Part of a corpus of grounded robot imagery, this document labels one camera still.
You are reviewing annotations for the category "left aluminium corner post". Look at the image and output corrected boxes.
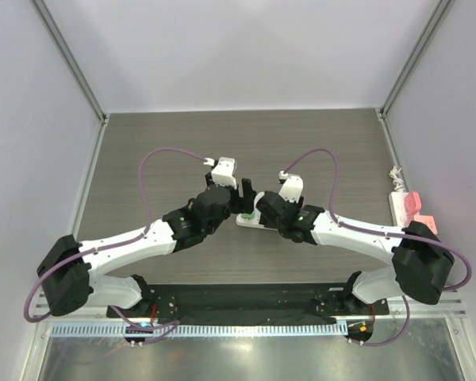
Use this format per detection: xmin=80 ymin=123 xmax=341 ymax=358
xmin=30 ymin=0 xmax=106 ymax=125

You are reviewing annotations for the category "right aluminium corner post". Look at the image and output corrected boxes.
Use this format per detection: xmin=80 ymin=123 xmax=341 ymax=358
xmin=376 ymin=0 xmax=455 ymax=121

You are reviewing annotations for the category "pink plug cube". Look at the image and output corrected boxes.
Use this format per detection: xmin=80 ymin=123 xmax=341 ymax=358
xmin=411 ymin=214 xmax=438 ymax=234

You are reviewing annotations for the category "white triangular socket adapter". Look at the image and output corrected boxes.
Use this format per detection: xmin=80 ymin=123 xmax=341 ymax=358
xmin=236 ymin=211 xmax=278 ymax=230

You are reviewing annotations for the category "white slotted cable duct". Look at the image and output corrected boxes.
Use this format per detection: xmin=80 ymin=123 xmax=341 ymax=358
xmin=50 ymin=321 xmax=348 ymax=338

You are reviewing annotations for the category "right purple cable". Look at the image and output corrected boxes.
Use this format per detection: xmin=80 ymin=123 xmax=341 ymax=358
xmin=285 ymin=148 xmax=474 ymax=293

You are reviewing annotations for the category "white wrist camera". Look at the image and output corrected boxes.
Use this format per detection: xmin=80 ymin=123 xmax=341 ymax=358
xmin=278 ymin=171 xmax=304 ymax=203
xmin=203 ymin=156 xmax=237 ymax=190

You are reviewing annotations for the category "green plug cube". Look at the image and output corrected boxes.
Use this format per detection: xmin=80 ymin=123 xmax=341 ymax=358
xmin=239 ymin=213 xmax=255 ymax=221

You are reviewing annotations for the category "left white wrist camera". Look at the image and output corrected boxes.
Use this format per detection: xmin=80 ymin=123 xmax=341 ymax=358
xmin=203 ymin=156 xmax=237 ymax=190

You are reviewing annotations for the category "aluminium corner post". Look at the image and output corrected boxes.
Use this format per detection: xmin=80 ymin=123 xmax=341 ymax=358
xmin=376 ymin=0 xmax=455 ymax=121
xmin=30 ymin=0 xmax=106 ymax=125

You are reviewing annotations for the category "red plug cube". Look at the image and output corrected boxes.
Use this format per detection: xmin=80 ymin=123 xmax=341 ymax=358
xmin=404 ymin=191 xmax=422 ymax=215

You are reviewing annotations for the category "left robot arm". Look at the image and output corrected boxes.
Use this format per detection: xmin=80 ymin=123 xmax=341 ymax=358
xmin=37 ymin=179 xmax=256 ymax=318

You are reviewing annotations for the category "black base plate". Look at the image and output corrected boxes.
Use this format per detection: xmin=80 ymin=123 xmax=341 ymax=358
xmin=106 ymin=282 xmax=390 ymax=325

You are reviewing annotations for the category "white power strip cord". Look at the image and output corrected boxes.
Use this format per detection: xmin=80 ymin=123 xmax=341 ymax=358
xmin=388 ymin=166 xmax=406 ymax=194

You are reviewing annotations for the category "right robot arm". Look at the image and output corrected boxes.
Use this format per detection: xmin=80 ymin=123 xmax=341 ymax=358
xmin=256 ymin=191 xmax=455 ymax=314

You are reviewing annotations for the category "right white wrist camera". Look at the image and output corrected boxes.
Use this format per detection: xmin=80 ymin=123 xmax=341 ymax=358
xmin=278 ymin=171 xmax=304 ymax=203

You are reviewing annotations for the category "aluminium front rail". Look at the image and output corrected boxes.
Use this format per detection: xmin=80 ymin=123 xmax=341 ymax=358
xmin=32 ymin=285 xmax=468 ymax=321

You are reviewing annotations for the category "white power strip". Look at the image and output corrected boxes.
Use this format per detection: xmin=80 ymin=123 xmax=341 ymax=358
xmin=389 ymin=191 xmax=413 ymax=227

